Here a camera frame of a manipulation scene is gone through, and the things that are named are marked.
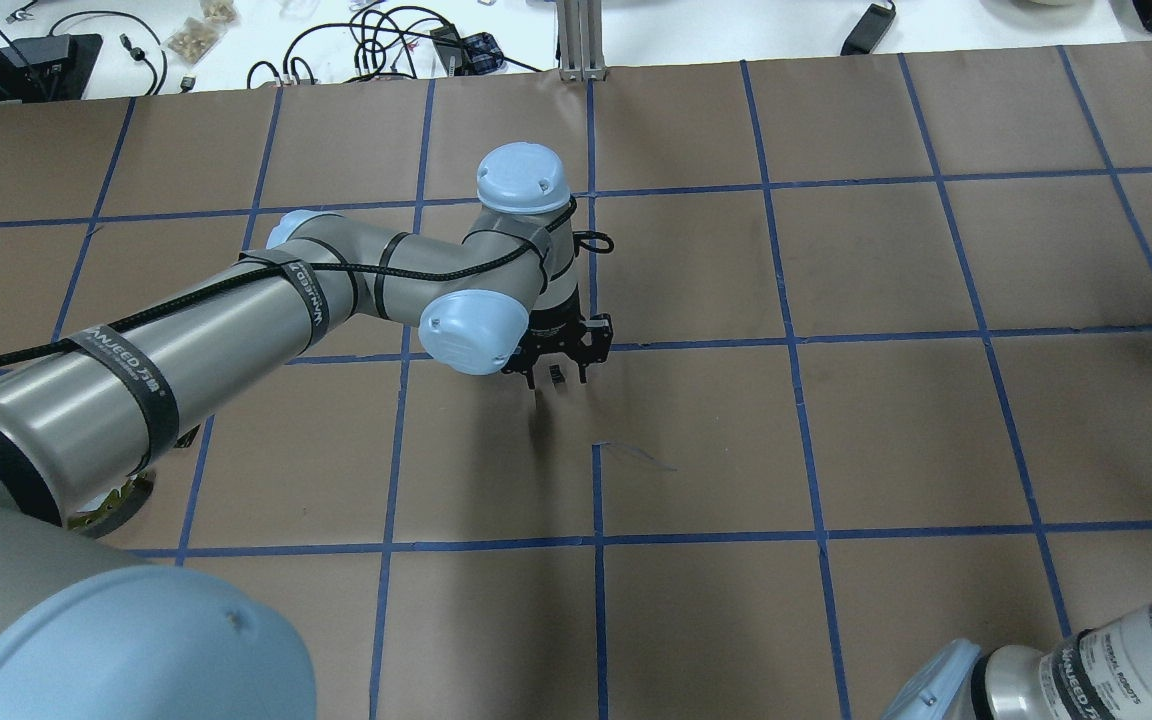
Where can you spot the bag of wooden pieces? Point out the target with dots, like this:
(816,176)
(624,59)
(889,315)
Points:
(201,32)

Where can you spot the green brake shoe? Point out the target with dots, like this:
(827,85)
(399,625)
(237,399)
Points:
(104,514)

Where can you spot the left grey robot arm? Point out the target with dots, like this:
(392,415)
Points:
(90,632)

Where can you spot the black power adapter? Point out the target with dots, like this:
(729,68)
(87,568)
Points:
(869,29)

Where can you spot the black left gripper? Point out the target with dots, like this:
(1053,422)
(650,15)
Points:
(548,339)

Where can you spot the aluminium frame post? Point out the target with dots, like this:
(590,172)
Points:
(580,41)

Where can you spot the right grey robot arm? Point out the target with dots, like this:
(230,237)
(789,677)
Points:
(1100,673)

